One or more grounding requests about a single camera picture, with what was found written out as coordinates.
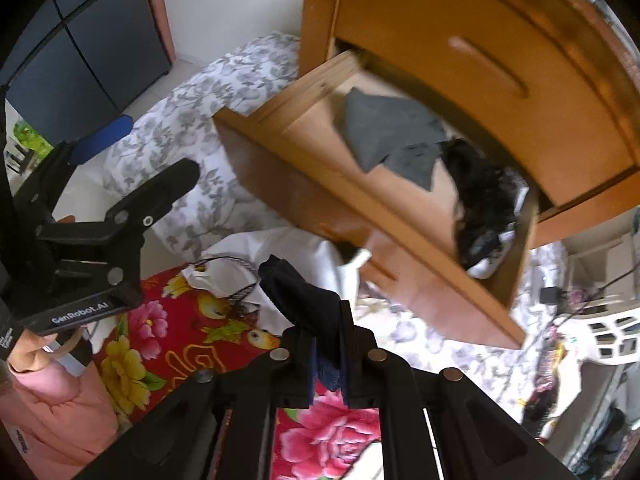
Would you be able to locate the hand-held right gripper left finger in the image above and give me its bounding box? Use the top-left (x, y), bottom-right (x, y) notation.
top-left (75, 324), bottom-right (317, 480)

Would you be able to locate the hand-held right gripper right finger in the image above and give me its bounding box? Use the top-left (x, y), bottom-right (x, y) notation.
top-left (337, 300), bottom-right (577, 480)

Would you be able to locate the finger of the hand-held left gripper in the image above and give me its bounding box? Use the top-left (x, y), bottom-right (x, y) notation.
top-left (14, 114), bottom-right (134, 222)
top-left (36, 157), bottom-right (202, 309)

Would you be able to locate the navy sock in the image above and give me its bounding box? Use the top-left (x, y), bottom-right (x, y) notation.
top-left (258, 254), bottom-right (352, 392)

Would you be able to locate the white bra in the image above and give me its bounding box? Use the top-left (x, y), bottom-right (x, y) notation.
top-left (180, 256), bottom-right (267, 318)

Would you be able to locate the white cloth garment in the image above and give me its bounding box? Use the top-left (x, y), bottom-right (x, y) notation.
top-left (210, 226), bottom-right (374, 332)

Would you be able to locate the deep wooden drawer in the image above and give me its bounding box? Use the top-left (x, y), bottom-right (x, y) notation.
top-left (212, 50), bottom-right (539, 351)

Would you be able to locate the black lace cloth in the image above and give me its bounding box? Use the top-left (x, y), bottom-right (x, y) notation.
top-left (439, 139), bottom-right (532, 272)

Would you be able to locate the grey cloth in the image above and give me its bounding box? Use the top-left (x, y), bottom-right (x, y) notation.
top-left (341, 87), bottom-right (449, 192)

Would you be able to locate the person's left forearm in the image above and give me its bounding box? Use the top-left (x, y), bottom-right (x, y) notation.
top-left (0, 352), bottom-right (122, 472)

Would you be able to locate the person's left hand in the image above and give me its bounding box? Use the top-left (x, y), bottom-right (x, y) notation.
top-left (7, 329), bottom-right (66, 374)

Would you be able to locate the grey floral quilt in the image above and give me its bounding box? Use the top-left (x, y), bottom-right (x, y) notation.
top-left (102, 31), bottom-right (573, 413)

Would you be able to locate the green printed box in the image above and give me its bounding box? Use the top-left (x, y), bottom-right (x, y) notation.
top-left (12, 122), bottom-right (54, 159)

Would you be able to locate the dark blue cabinet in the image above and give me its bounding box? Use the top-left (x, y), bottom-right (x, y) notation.
top-left (0, 0), bottom-right (172, 134)

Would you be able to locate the red floral blanket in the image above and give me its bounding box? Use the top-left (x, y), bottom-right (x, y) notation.
top-left (92, 262), bottom-right (387, 480)

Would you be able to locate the pink board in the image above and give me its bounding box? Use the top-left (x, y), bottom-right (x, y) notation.
top-left (144, 0), bottom-right (177, 64)

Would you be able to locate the white plastic rack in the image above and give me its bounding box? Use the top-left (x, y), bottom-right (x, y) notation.
top-left (564, 230), bottom-right (640, 367)

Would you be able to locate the shallow-fronted wooden drawer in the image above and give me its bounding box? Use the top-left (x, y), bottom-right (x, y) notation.
top-left (332, 0), bottom-right (637, 209)

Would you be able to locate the black cable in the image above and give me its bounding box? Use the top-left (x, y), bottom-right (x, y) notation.
top-left (550, 274), bottom-right (632, 322)

